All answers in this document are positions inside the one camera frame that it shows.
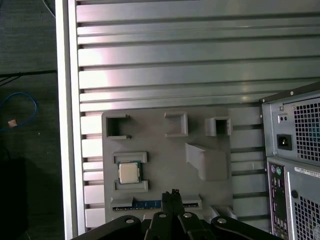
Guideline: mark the grey power supply unit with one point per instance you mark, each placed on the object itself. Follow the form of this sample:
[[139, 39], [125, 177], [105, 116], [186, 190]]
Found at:
[[285, 125]]

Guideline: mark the black open PC case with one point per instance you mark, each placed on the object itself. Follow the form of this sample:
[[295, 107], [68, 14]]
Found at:
[[303, 182]]

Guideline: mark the grey parts rack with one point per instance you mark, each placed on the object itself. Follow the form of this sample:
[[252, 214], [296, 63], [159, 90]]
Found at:
[[162, 155]]

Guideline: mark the blue RAM stick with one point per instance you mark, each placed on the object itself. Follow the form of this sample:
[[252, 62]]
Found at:
[[147, 204]]

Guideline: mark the silver CPU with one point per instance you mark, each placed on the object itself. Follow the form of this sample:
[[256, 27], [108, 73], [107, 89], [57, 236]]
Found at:
[[128, 173]]

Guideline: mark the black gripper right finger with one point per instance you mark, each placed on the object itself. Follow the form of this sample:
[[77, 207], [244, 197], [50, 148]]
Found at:
[[192, 225]]

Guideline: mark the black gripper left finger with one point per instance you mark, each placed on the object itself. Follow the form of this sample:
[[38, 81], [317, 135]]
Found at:
[[160, 225]]

